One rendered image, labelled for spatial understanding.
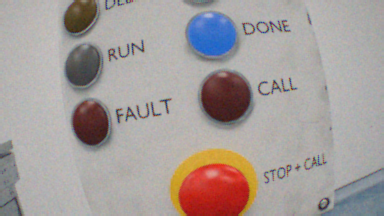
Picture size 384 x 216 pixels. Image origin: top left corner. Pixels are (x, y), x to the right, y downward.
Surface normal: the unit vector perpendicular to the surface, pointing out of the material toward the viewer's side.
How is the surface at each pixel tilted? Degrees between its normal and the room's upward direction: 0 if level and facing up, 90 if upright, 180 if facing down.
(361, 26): 90
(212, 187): 85
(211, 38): 93
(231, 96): 90
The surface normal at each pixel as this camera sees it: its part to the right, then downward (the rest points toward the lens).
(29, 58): 0.05, 0.04
